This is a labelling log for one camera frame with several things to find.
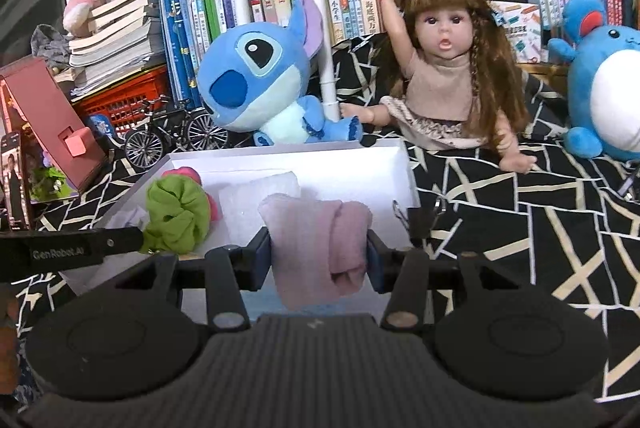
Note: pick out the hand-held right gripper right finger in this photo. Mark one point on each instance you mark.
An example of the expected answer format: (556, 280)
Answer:
(374, 264)

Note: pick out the black model bicycle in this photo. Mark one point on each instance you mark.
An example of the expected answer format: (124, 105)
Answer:
(165, 132)

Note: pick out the blue round object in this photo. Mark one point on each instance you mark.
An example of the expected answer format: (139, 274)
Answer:
(100, 127)

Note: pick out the blue big-eared plush toy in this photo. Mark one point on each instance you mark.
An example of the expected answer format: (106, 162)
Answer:
(250, 77)

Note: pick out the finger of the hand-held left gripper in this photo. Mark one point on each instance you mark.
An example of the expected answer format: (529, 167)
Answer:
(122, 239)

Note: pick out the black binder clip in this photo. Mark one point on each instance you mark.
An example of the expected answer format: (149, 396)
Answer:
(422, 223)

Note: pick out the black patterned blanket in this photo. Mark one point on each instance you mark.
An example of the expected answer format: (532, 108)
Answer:
(525, 233)

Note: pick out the green scrunchie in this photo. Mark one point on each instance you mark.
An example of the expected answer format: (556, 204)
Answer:
(175, 213)

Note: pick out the red plastic basket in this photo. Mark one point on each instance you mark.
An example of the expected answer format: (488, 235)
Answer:
(125, 100)

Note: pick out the row of upright books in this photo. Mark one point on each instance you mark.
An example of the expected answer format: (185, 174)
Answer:
(195, 17)

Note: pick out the person's left hand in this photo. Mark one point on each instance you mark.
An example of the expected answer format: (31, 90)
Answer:
(7, 343)

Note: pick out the white cardboard box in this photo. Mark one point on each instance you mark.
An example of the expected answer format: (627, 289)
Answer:
(310, 162)

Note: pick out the grey cloth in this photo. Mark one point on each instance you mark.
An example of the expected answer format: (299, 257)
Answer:
(47, 45)

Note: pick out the round blue white-bellied plush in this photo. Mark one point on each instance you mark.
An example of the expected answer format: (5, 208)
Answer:
(615, 97)

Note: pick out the pink scrunchie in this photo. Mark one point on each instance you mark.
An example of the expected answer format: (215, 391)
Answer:
(181, 173)

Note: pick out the white illustrated box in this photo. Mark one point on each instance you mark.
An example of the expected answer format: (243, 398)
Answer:
(515, 27)

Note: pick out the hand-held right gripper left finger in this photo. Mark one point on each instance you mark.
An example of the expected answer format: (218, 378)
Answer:
(261, 255)

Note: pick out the pile of flat books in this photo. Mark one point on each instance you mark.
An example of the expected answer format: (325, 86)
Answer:
(115, 42)

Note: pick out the pale pink towel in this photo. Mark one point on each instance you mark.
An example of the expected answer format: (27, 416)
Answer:
(310, 238)

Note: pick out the pink plush toy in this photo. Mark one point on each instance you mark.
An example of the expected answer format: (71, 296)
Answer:
(80, 7)

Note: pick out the brown-haired baby doll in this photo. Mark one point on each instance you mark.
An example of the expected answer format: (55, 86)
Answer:
(440, 82)

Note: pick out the pink triangular stand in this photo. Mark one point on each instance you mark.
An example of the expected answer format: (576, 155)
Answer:
(45, 107)

